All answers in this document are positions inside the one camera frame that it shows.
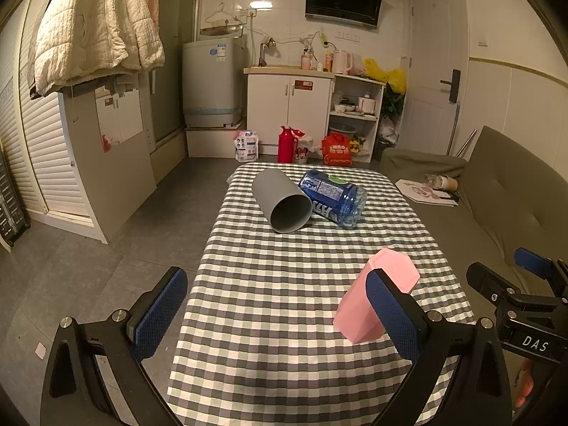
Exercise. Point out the white electric kettle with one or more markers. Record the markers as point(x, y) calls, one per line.
point(341, 62)

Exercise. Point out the orange bottle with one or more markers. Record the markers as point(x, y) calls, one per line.
point(329, 62)

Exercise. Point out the red shopping bag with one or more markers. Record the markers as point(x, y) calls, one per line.
point(337, 151)

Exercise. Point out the white washing machine base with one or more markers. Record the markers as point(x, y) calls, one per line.
point(208, 142)

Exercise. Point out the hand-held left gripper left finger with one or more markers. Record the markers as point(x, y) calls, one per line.
point(157, 319)

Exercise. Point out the white wall sockets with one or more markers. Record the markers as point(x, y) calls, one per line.
point(348, 35)

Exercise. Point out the white printed packet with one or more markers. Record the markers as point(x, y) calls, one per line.
point(246, 146)

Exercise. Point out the wall lamp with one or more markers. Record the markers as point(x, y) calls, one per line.
point(261, 5)

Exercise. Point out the metal faucet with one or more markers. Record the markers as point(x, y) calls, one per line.
point(262, 53)

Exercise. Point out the white louvered cabinet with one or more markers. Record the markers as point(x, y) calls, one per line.
point(57, 155)

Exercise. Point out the pink cup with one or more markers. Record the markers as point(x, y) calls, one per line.
point(355, 306)

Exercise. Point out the white open shelf unit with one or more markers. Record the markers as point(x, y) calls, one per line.
point(377, 97)

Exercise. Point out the yellow plastic bag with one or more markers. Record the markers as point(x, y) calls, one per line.
point(392, 77)

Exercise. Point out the grey cup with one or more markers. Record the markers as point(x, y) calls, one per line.
point(284, 204)

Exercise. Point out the metal poles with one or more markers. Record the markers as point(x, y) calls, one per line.
point(463, 142)

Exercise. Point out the brown paper cup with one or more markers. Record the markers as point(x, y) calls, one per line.
point(449, 183)

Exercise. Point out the checkered tablecloth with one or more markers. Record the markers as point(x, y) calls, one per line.
point(266, 301)

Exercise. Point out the white door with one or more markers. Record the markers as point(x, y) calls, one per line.
point(432, 44)

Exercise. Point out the blue water bottle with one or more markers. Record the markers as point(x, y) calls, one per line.
point(330, 195)

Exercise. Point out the red thermos flask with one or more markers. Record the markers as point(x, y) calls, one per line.
point(285, 146)

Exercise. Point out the green leafy plant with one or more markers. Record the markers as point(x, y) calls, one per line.
point(392, 102)

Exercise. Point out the person's right hand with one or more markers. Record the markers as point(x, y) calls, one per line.
point(526, 384)

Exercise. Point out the olive green sofa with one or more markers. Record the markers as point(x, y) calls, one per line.
point(501, 186)

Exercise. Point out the white sink cabinet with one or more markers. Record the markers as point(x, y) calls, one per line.
point(284, 102)

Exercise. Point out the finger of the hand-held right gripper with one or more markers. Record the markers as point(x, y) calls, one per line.
point(532, 261)
point(490, 279)

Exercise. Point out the pink garment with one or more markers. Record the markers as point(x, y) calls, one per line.
point(152, 2)

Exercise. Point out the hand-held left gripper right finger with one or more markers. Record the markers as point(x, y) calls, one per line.
point(395, 319)

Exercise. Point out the pink bottle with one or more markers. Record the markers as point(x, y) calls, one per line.
point(305, 61)

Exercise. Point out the white washing machine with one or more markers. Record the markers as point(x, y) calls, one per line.
point(211, 80)

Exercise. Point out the white paper poster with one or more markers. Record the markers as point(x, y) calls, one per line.
point(120, 115)

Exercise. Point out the crumpled clear plastic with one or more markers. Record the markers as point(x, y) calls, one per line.
point(432, 180)

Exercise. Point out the white quilted jacket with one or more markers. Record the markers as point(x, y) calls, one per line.
point(93, 22)

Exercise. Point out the black ribbed case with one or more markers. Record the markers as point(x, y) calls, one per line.
point(11, 213)

